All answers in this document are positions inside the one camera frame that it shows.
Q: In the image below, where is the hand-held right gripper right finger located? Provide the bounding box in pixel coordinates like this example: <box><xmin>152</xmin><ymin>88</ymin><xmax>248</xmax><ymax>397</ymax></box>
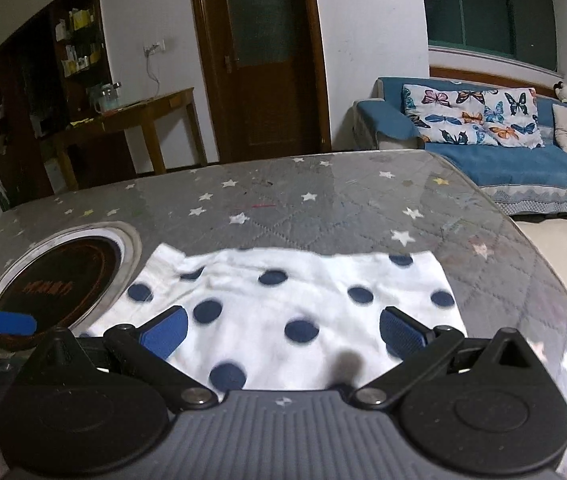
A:
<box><xmin>352</xmin><ymin>306</ymin><xmax>544</xmax><ymax>411</ymax></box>

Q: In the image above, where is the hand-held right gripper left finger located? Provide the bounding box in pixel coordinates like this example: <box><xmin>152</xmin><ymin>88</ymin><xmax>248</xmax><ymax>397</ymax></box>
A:
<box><xmin>26</xmin><ymin>306</ymin><xmax>220</xmax><ymax>411</ymax></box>

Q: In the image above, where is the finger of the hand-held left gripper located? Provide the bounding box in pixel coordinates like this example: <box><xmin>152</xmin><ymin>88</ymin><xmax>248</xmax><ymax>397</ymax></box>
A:
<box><xmin>0</xmin><ymin>299</ymin><xmax>38</xmax><ymax>336</ymax></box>

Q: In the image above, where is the white polka dot garment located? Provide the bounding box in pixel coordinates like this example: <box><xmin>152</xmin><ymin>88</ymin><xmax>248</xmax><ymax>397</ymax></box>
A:
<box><xmin>81</xmin><ymin>243</ymin><xmax>468</xmax><ymax>403</ymax></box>

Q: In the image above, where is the round black induction cooktop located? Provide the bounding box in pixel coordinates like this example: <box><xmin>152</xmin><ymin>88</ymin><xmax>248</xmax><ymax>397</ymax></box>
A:
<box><xmin>0</xmin><ymin>222</ymin><xmax>142</xmax><ymax>356</ymax></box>

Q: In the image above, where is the grey star tablecloth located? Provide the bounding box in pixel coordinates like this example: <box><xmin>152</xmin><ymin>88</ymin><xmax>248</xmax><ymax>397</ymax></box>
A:
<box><xmin>0</xmin><ymin>150</ymin><xmax>567</xmax><ymax>480</ymax></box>

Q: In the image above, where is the blue sofa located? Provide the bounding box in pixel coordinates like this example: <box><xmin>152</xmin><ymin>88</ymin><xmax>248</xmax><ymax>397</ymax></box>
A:
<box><xmin>353</xmin><ymin>76</ymin><xmax>567</xmax><ymax>217</ymax></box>

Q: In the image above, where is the dark wooden shelf cabinet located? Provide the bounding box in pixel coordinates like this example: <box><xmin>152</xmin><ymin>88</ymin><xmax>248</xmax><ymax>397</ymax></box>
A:
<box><xmin>0</xmin><ymin>0</ymin><xmax>129</xmax><ymax>206</ymax></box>

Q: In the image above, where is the butterfly print pillow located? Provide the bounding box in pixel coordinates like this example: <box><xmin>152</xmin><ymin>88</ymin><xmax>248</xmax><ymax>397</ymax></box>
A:
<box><xmin>483</xmin><ymin>87</ymin><xmax>545</xmax><ymax>149</ymax></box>
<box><xmin>402</xmin><ymin>84</ymin><xmax>499</xmax><ymax>147</ymax></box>

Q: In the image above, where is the wooden side table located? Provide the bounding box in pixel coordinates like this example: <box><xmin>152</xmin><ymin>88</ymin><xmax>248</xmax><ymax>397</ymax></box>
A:
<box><xmin>54</xmin><ymin>87</ymin><xmax>208</xmax><ymax>191</ymax></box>

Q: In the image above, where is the glass jar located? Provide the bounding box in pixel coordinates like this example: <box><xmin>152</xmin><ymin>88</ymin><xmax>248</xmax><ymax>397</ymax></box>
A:
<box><xmin>88</xmin><ymin>81</ymin><xmax>122</xmax><ymax>112</ymax></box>

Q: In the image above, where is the brown wooden door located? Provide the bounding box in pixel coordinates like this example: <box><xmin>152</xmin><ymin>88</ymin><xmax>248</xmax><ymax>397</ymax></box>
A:
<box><xmin>188</xmin><ymin>0</ymin><xmax>334</xmax><ymax>163</ymax></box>

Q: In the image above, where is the dark green window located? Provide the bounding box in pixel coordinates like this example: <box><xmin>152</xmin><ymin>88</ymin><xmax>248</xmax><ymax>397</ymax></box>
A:
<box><xmin>418</xmin><ymin>0</ymin><xmax>559</xmax><ymax>73</ymax></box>

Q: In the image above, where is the white power cable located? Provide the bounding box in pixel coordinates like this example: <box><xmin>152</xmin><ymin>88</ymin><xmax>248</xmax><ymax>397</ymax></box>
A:
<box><xmin>146</xmin><ymin>50</ymin><xmax>160</xmax><ymax>98</ymax></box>

